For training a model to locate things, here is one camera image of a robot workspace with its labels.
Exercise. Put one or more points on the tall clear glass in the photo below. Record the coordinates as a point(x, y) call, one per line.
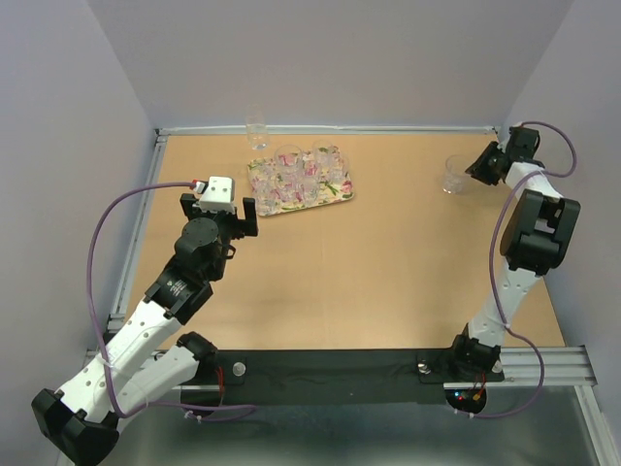
point(256, 129)

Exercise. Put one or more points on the aluminium front frame rail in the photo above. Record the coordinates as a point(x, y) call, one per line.
point(520, 367)

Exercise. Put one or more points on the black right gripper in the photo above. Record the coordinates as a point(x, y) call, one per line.
point(477, 168)

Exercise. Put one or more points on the floral patterned tray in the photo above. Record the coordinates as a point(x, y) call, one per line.
point(261, 170)

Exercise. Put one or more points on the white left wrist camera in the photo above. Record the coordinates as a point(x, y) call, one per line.
point(218, 195)

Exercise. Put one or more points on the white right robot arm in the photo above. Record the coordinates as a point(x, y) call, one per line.
point(530, 238)

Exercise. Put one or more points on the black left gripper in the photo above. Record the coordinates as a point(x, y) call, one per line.
point(245, 226)

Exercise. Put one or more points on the small clear glass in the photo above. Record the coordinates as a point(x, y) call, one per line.
point(310, 188)

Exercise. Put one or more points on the clear faceted glass tumbler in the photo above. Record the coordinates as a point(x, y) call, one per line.
point(324, 153)

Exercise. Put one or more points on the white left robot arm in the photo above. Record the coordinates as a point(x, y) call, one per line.
point(83, 417)

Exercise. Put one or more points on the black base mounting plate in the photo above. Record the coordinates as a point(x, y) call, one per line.
point(281, 377)

